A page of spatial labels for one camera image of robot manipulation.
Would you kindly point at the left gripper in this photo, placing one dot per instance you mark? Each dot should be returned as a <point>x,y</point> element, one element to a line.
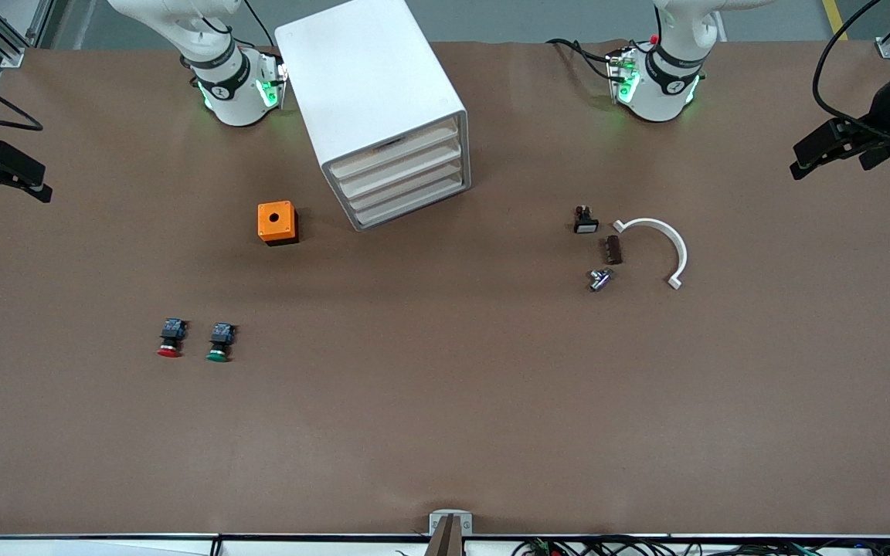
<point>888,106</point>

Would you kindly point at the red mushroom push button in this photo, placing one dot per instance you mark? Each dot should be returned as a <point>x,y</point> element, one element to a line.
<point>171,349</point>

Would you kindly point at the white plastic drawer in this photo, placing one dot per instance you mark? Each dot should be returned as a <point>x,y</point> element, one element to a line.
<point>399,166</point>
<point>399,201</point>
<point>399,148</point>
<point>399,184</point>

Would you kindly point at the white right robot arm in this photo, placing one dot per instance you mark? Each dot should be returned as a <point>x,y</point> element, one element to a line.
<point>232,93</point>

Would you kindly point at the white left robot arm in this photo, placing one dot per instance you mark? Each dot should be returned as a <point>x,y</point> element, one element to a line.
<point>657,93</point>

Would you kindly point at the green mushroom push button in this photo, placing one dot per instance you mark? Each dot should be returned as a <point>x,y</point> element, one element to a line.
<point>219,354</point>

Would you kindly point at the orange push button box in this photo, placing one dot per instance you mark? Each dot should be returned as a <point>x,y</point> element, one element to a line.
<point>284,215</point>

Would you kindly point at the white drawer cabinet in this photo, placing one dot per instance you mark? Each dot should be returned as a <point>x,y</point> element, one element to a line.
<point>368,85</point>

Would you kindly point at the white curved pipe clamp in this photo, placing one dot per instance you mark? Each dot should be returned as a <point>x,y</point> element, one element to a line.
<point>677,247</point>

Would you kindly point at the brown terminal block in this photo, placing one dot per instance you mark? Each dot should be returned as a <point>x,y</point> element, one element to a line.
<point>613,250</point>

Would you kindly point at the black white rectangular switch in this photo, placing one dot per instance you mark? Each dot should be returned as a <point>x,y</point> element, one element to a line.
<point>586,225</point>

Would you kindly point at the silver key switch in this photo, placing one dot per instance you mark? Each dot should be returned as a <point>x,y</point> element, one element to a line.
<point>599,279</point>

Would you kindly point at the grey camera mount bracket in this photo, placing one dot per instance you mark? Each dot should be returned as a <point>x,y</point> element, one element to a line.
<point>450,534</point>

